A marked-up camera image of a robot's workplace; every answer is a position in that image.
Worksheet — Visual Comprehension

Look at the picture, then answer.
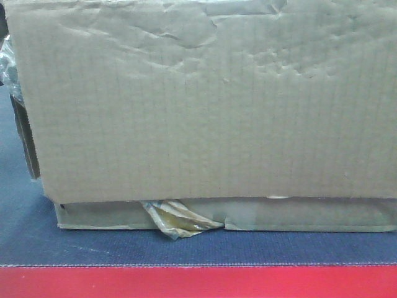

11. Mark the blue and red shelf board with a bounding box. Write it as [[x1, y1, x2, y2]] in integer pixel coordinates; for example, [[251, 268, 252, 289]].
[[1, 88, 396, 297]]

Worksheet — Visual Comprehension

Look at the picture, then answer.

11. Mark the crumpled clear packing tape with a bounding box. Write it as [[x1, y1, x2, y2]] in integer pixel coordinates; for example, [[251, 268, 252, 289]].
[[140, 200, 225, 240]]

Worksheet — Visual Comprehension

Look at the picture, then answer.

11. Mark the large brown cardboard box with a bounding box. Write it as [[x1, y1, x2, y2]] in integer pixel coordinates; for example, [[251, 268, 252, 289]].
[[3, 1, 396, 232]]

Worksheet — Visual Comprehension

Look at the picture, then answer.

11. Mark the crinkled clear plastic wrap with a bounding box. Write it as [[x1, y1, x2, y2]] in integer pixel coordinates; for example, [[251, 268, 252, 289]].
[[1, 35, 24, 106]]

